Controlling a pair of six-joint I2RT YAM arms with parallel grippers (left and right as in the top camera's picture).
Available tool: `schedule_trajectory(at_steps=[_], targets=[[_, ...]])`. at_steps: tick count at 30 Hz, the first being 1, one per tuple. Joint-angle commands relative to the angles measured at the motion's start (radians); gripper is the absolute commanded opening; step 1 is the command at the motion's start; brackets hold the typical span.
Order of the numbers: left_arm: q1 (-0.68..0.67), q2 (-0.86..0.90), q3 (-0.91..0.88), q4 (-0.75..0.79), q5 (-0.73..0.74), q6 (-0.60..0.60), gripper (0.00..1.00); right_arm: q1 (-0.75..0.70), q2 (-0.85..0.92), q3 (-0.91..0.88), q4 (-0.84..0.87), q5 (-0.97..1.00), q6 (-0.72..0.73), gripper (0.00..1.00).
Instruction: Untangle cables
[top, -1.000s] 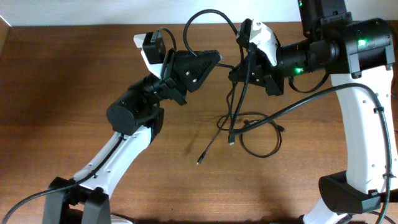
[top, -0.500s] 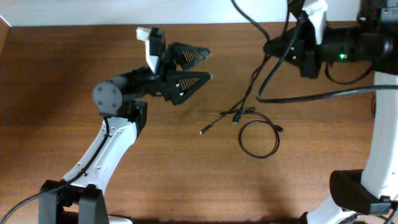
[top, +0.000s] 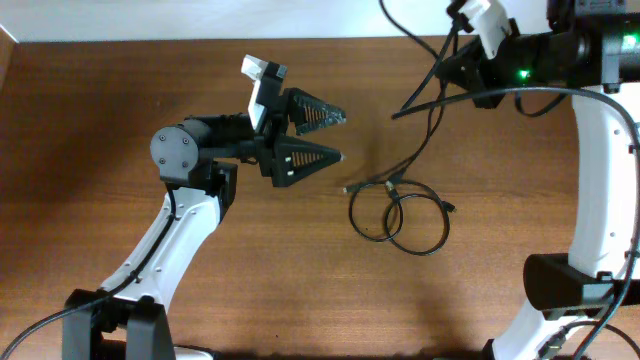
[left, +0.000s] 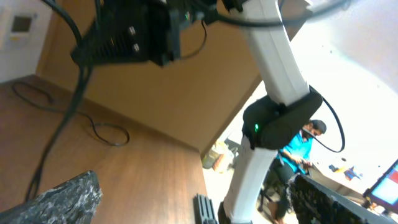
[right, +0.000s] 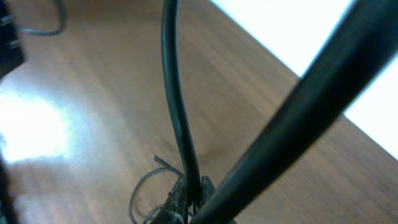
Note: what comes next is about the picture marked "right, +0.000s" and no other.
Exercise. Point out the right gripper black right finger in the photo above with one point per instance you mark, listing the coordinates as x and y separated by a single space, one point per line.
207 189

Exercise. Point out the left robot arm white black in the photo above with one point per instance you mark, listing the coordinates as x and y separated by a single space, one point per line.
12 54

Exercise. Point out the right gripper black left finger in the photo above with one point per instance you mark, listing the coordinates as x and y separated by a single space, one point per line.
175 208

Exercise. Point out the right camera cable black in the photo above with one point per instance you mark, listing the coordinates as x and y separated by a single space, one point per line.
360 47

